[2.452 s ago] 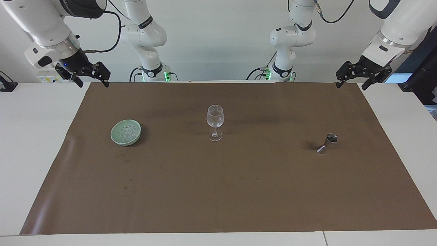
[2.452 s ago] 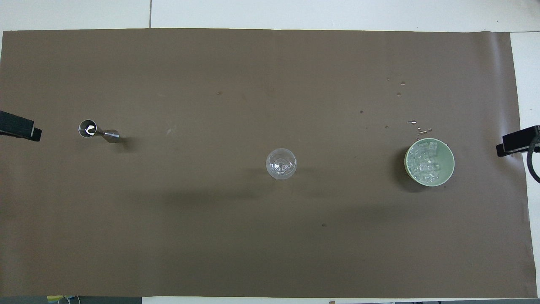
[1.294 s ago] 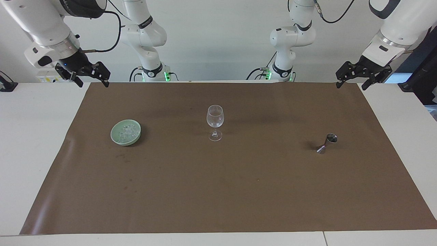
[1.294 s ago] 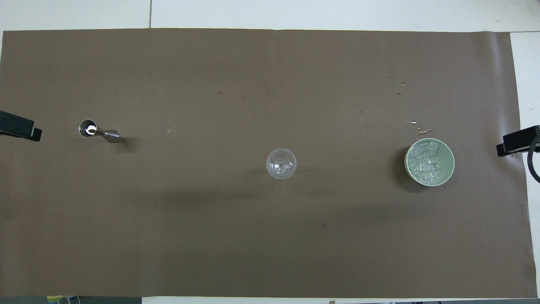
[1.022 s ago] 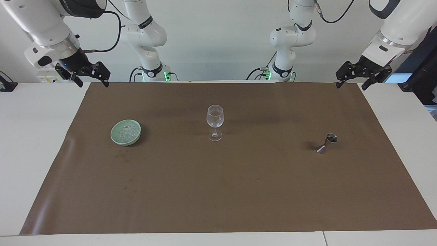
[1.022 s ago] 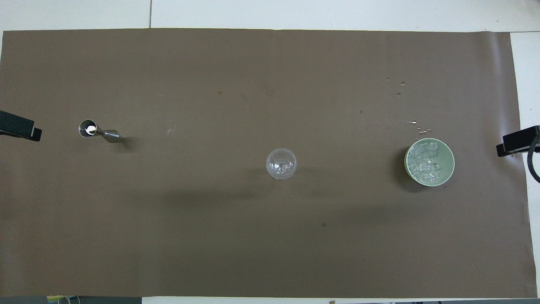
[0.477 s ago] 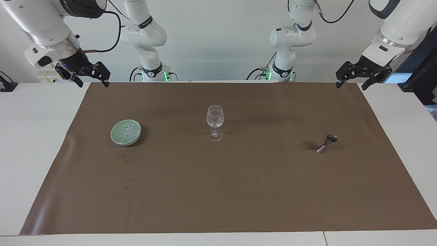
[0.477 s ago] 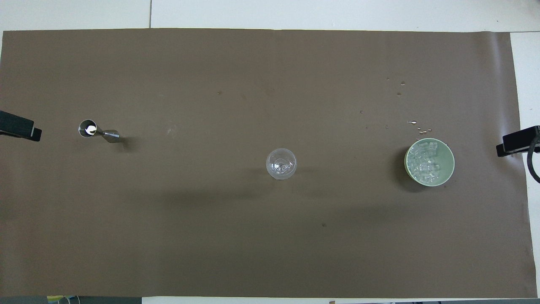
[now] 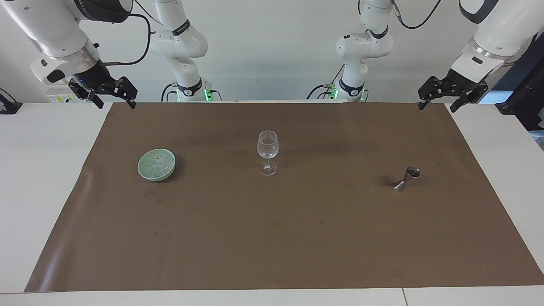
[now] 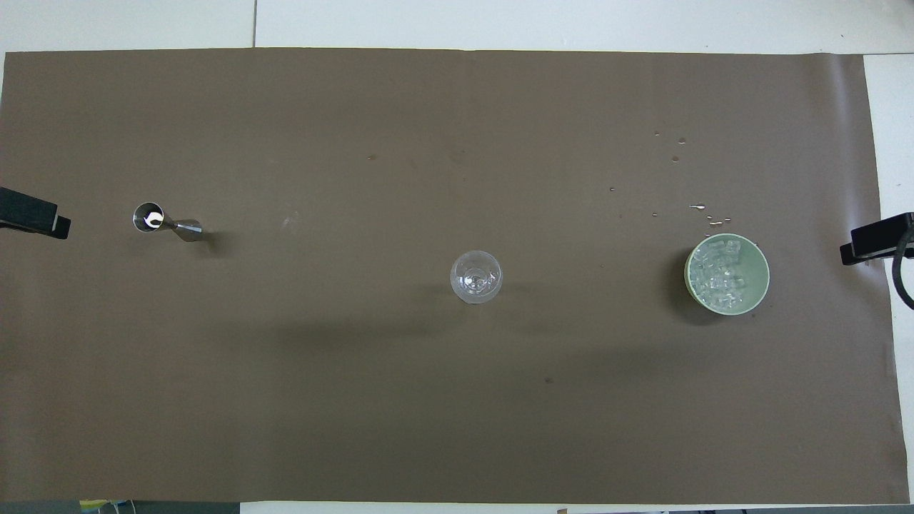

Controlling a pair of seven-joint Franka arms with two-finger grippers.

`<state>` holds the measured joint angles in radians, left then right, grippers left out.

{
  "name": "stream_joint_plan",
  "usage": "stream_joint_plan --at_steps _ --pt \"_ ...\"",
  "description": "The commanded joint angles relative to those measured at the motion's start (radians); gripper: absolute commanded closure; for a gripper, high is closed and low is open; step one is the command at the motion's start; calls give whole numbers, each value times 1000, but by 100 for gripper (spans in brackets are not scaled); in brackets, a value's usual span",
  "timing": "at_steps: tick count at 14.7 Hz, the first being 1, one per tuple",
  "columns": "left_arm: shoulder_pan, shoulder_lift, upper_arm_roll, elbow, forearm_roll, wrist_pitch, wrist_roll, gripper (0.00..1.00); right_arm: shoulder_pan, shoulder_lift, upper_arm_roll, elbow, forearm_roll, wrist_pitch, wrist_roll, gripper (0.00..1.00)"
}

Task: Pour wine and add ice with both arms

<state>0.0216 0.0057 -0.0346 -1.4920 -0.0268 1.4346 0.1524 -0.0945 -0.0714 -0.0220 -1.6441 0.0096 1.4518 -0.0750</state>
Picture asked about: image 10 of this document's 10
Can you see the clear wine glass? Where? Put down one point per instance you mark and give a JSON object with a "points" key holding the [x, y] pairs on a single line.
{"points": [[476, 277]]}

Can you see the clear ice cubes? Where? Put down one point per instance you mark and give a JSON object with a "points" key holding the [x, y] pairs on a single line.
{"points": [[720, 275]]}

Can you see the steel double jigger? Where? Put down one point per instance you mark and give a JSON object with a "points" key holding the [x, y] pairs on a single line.
{"points": [[187, 228]]}

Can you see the pale green bowl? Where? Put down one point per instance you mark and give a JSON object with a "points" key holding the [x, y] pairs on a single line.
{"points": [[758, 275]]}

